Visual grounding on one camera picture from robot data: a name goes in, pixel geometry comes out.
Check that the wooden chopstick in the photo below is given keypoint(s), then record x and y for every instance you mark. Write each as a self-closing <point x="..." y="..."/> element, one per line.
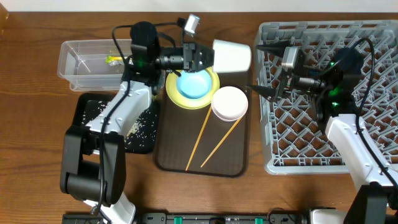
<point x="221" y="141"/>
<point x="198" y="138"/>

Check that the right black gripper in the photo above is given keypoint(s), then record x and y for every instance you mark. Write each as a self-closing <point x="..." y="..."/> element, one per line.
<point x="288" y="84"/>

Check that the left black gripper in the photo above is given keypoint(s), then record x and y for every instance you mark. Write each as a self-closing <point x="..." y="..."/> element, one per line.
<point x="189" y="56"/>

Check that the brown serving tray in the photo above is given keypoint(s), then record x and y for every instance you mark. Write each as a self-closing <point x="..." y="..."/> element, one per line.
<point x="178" y="130"/>

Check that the black waste tray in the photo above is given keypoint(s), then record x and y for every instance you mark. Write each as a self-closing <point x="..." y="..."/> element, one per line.
<point x="82" y="101"/>

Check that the light blue bowl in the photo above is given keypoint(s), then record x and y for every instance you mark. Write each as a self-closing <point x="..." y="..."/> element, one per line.
<point x="194" y="85"/>

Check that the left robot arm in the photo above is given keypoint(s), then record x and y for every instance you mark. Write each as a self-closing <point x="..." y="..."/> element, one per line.
<point x="94" y="162"/>

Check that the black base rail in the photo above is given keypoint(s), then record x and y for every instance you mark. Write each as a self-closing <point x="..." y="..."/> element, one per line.
<point x="277" y="216"/>

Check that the cooked rice leftovers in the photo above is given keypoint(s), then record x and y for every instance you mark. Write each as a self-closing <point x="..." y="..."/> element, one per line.
<point x="141" y="137"/>

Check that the right wooden chopstick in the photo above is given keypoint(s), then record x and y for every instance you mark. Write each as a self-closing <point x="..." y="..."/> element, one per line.
<point x="221" y="141"/>

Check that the pink white bowl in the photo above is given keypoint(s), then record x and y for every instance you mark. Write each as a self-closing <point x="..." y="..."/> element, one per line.
<point x="229" y="103"/>

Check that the green yellow wrapper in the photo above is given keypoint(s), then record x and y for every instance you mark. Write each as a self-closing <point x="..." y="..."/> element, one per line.
<point x="114" y="60"/>

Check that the pale green cup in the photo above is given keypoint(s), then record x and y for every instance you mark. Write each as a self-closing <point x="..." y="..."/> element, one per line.
<point x="231" y="57"/>

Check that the grey dishwasher rack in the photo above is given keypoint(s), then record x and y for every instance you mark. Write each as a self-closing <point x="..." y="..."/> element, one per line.
<point x="291" y="140"/>

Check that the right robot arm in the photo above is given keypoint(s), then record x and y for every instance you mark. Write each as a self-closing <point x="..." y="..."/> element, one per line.
<point x="339" y="118"/>

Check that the left wooden chopstick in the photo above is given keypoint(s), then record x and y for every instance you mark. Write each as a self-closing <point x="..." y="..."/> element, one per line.
<point x="198" y="138"/>

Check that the clear plastic bin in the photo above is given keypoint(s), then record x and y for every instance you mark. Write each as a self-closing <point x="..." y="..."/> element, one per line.
<point x="83" y="64"/>

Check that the yellow plate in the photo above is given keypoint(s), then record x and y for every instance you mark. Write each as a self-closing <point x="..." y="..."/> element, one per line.
<point x="186" y="103"/>

